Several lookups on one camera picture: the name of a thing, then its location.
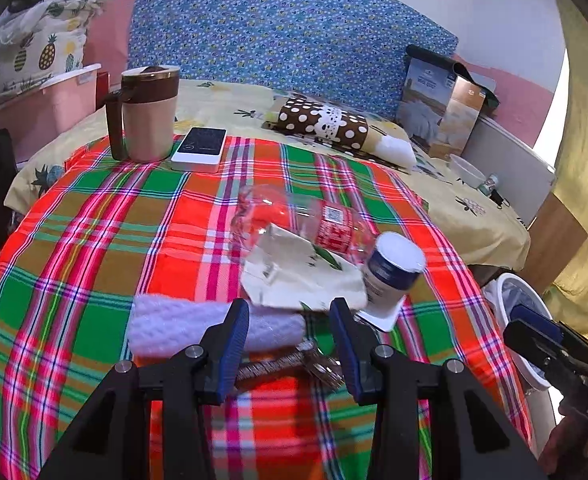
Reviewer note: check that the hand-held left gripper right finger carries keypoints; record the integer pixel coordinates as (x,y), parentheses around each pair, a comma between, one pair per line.
(346,350)

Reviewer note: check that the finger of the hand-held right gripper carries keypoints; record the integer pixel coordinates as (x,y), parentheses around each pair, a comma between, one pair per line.
(531,342)
(534,321)

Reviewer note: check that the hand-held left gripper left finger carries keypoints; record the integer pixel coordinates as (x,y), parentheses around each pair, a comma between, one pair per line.
(229,350)

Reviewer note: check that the white trash bin with liner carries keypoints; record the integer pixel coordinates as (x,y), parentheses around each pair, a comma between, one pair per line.
(504,300)

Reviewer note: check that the white paper card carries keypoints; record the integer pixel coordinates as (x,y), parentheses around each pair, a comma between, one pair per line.
(384,317)

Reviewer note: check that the brown snack wrapper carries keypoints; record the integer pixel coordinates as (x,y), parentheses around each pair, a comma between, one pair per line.
(279,362)

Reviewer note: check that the white foam net sleeve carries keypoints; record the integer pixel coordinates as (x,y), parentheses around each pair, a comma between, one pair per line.
(174,325)

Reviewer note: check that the blue white round tub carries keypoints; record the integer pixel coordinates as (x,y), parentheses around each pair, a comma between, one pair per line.
(389,270)

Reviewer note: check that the cream leaf print paper bag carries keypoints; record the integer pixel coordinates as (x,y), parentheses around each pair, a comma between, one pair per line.
(294,275)

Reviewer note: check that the clear plastic bottle red label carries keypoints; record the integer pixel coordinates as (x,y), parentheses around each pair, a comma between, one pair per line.
(334,225)

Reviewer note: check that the person's right hand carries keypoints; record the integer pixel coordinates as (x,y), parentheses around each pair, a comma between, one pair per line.
(569,445)

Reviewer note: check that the wooden board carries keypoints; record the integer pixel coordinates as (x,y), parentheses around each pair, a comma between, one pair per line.
(556,240)

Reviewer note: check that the small black object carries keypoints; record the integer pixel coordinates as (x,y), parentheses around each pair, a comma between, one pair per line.
(496,196)

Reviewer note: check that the small green bottle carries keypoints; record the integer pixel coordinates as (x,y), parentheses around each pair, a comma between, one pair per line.
(488,185)

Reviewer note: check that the white panel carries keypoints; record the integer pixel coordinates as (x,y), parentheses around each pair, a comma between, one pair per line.
(509,165)

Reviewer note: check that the white plastic bowl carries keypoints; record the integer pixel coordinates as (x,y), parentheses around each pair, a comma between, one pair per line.
(466,172)

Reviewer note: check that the red green plaid tablecloth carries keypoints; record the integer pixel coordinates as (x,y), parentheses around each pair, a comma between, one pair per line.
(99,240)

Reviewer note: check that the white smartphone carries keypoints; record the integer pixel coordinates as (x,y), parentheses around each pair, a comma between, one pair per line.
(199,150)

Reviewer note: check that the brown polka dot pillow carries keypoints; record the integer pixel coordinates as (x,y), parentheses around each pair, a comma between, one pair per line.
(324,120)

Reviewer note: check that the beige mug with brown lid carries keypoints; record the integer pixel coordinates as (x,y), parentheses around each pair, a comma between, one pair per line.
(146,125)

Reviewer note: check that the printed quilt box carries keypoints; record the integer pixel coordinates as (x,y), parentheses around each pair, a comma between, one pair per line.
(424,105)

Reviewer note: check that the yellow printed bed sheet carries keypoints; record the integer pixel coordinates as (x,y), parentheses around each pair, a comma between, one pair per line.
(224,95)

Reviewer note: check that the dark red board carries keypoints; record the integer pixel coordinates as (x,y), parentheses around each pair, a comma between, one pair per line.
(102,87)

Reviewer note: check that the pink storage box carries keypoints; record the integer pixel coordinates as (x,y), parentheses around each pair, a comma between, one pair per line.
(39,115)

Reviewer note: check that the blue floral headboard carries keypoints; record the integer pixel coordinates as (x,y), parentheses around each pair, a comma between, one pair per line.
(274,25)

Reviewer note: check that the pineapple print quilt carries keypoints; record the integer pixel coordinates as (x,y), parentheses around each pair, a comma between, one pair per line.
(39,45)

